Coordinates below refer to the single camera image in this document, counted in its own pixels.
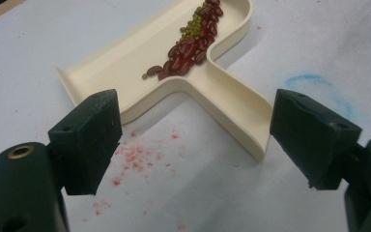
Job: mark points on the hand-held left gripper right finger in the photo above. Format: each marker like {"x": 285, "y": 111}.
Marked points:
{"x": 315, "y": 141}

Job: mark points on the cream plastic dustpan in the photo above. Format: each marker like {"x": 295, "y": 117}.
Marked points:
{"x": 125, "y": 58}

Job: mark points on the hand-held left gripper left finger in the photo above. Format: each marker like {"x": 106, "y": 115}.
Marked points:
{"x": 87, "y": 141}

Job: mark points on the pile of red and green beans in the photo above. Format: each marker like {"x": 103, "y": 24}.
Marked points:
{"x": 190, "y": 48}

